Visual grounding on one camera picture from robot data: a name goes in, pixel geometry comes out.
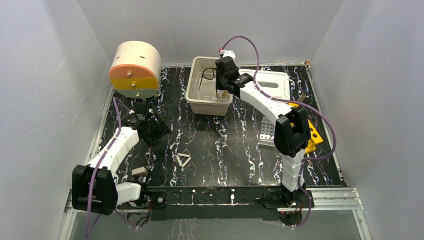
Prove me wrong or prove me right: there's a white clay triangle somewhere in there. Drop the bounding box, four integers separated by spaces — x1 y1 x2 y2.
176 153 192 168

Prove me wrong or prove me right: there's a clear acrylic tube rack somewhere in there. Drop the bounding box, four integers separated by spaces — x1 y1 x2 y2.
258 116 275 148

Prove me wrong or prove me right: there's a clear glass test tube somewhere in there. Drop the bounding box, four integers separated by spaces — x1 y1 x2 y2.
298 93 306 103

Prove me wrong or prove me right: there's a yellow test tube rack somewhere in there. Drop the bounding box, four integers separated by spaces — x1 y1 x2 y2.
286 102 324 157

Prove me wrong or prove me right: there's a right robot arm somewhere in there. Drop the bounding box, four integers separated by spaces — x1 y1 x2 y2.
215 56 311 207

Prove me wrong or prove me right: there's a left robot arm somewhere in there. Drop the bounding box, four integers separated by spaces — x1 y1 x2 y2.
71 102 171 215

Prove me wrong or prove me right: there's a beige plastic bin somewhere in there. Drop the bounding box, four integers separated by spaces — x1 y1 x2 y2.
185 56 233 116

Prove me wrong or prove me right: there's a small beige stopper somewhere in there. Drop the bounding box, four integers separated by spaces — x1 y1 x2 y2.
131 167 148 177

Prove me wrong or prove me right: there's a white bin lid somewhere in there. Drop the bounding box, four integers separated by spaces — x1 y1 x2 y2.
233 69 291 100

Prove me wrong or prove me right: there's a round beige drawer cabinet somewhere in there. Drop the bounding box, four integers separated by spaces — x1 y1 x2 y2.
108 40 162 99

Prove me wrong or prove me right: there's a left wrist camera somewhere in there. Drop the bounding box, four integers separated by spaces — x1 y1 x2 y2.
129 104 154 121

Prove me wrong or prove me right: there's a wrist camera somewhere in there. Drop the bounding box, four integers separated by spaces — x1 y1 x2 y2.
129 104 154 121
219 49 236 60

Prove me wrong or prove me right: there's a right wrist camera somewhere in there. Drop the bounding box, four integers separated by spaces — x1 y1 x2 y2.
219 49 236 60

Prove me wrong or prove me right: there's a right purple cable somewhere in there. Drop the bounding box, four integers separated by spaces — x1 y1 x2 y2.
220 35 338 229

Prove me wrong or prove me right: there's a black base frame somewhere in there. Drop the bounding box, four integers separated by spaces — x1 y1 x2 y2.
117 185 316 229

